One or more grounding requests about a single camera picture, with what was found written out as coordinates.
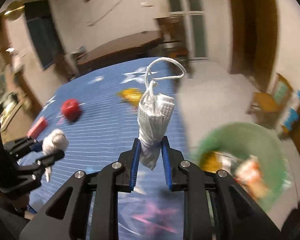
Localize white towel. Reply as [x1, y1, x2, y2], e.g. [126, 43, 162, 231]
[41, 128, 70, 183]

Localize white rope bundle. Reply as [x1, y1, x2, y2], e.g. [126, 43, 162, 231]
[136, 57, 187, 171]

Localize yellow plastic wrapper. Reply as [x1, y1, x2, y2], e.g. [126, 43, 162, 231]
[117, 88, 143, 107]

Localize gold foil box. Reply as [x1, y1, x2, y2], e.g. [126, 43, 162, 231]
[199, 151, 231, 173]

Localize orange white snack bag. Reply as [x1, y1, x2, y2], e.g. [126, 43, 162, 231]
[234, 155, 269, 200]

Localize green-lined trash bin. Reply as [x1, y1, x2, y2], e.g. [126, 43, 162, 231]
[192, 121, 291, 213]

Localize long red box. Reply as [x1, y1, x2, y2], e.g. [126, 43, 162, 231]
[27, 116, 47, 139]

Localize red apple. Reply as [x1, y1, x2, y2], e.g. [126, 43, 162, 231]
[61, 99, 82, 122]

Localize blue star-pattern bed sheet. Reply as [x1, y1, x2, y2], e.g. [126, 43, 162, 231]
[29, 57, 184, 239]

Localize dark wooden round table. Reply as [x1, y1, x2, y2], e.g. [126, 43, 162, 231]
[77, 30, 163, 75]

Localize dark wooden chair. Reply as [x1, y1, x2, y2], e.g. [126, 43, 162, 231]
[155, 15, 193, 76]

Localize dark window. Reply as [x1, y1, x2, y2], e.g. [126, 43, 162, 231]
[24, 0, 64, 69]

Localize small yellow wooden chair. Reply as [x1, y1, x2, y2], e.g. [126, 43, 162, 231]
[246, 73, 293, 128]

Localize white glass balcony door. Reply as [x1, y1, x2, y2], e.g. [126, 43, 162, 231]
[169, 0, 208, 61]

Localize gold round wall clock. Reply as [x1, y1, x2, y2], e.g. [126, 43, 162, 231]
[4, 1, 25, 21]

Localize wall cable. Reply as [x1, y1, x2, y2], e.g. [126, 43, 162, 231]
[87, 0, 143, 27]

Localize brown open doorway frame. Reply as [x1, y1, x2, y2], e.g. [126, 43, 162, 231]
[230, 0, 279, 92]

